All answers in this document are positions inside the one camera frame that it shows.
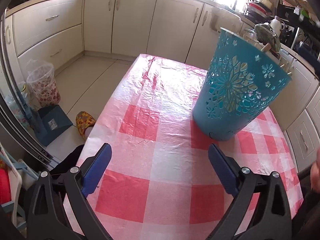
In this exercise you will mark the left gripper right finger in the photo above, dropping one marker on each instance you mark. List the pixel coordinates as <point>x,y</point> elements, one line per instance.
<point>271,218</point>

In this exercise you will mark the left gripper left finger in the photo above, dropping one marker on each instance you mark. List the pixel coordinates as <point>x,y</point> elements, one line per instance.
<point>47,218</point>

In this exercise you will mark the person left hand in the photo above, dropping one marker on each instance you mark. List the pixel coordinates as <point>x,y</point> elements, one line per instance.
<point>315,174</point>

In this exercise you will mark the black trouser leg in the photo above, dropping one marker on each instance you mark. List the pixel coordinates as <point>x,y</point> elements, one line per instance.
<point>67,163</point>

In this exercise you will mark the blue dustpan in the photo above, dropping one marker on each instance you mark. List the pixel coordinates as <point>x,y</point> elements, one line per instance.
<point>53,122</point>

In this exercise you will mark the yellow patterned slipper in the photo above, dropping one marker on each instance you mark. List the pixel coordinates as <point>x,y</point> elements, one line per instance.
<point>84,123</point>

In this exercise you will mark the red white checkered tablecloth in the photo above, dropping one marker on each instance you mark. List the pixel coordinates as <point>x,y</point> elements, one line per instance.
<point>159,183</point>

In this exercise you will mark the floral clear waste bin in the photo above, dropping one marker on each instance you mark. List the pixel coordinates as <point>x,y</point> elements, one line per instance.
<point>42,83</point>

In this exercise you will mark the blue perforated plastic basket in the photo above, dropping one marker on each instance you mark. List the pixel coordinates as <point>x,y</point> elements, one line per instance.
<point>240,83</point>

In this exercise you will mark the white tiered trolley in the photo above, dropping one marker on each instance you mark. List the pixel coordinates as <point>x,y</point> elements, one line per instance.
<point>250,36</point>

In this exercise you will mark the dark green bag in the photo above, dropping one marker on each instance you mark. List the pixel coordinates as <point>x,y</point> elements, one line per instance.
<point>265,34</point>

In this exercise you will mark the white thermos jug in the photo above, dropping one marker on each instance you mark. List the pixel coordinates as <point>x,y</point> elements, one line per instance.
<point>277,25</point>

